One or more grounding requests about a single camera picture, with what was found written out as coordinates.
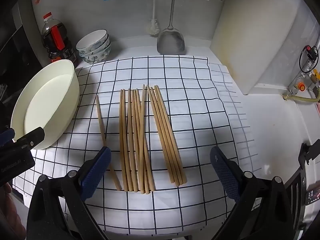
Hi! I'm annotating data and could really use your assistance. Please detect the white bottle brush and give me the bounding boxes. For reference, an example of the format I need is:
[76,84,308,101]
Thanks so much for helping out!
[146,0,160,36]

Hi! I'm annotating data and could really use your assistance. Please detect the dark sauce bottle red cap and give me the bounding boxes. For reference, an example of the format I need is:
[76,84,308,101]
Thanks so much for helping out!
[41,12,77,64]

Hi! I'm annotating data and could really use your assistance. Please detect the person's left hand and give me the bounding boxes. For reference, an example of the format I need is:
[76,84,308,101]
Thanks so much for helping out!
[0,182,27,240]

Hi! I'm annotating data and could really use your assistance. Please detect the floral porcelain bowl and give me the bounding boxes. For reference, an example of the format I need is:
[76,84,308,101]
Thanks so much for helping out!
[80,46,112,64]
[76,29,110,53]
[79,39,111,57]

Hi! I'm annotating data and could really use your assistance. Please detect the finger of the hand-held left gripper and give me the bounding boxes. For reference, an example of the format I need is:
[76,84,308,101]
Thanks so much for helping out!
[13,127,46,150]
[0,127,16,148]

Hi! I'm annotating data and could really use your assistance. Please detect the black slotted rack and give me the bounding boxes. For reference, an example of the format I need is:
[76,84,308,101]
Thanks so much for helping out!
[285,142,320,213]

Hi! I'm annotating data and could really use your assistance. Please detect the white black-checked cloth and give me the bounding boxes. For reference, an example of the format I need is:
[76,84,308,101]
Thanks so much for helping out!
[12,55,262,236]

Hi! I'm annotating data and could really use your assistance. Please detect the large cream bowl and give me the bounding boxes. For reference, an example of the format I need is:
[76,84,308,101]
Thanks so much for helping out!
[10,59,80,150]

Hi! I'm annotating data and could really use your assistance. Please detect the metal spatula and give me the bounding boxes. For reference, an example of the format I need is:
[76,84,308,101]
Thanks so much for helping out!
[157,0,187,55]

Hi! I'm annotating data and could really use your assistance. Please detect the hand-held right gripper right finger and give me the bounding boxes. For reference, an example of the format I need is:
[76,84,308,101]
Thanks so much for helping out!
[210,146,296,240]

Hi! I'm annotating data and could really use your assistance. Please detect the white cutting board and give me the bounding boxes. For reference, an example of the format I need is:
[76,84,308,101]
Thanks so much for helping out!
[209,0,304,95]

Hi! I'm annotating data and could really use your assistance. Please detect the gas valve red knob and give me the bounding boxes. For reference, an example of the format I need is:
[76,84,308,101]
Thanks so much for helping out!
[287,44,320,95]

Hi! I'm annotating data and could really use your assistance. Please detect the pile of wooden chopsticks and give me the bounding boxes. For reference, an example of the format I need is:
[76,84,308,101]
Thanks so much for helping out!
[96,84,188,195]

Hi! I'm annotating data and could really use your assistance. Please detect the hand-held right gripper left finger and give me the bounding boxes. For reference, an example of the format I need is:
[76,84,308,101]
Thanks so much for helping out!
[26,146,112,240]

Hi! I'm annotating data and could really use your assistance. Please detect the yellow gas hose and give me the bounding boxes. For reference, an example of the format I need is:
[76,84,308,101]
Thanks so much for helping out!
[282,92,320,103]

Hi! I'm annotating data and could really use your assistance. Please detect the black range hood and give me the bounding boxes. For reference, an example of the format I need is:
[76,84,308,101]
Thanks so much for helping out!
[0,25,42,130]

